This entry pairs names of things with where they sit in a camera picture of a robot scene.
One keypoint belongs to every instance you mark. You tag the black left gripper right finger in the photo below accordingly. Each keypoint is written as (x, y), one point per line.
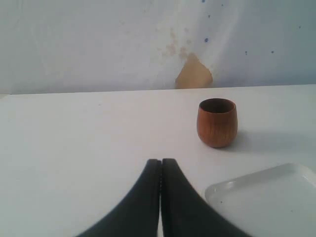
(184, 212)

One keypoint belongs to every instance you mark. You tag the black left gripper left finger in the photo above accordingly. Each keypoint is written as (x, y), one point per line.
(137, 214)

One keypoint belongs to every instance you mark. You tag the brown wooden cup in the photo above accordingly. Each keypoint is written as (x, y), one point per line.
(217, 122)

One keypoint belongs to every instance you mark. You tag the white rectangular tray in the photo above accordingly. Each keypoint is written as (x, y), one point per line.
(275, 202)

